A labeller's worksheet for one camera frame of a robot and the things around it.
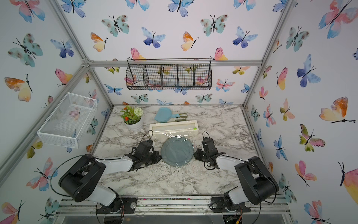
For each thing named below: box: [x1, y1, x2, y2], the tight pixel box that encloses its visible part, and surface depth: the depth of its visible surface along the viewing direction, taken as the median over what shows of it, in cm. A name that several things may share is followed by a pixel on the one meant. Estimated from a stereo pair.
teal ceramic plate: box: [160, 136, 194, 167], surface depth 93 cm
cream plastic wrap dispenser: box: [149, 119, 200, 141], surface depth 98 cm
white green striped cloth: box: [174, 112, 188, 122], surface depth 113 cm
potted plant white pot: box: [120, 105, 144, 132], surface depth 97 cm
